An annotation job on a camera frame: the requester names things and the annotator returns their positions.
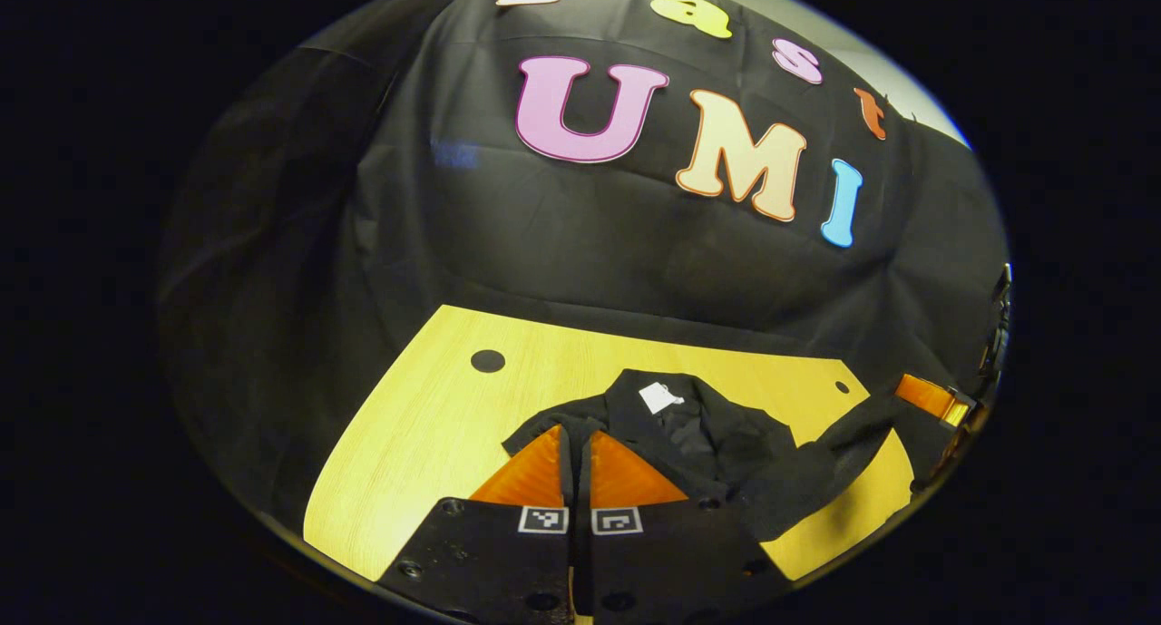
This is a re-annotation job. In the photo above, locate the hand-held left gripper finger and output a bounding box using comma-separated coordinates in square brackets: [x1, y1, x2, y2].
[375, 424, 578, 625]
[578, 428, 795, 625]

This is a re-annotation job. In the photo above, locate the black jacket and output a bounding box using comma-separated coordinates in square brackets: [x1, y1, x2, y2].
[502, 368, 953, 544]

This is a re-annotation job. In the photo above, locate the black backdrop cloth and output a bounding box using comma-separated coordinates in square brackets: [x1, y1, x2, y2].
[154, 0, 1012, 526]

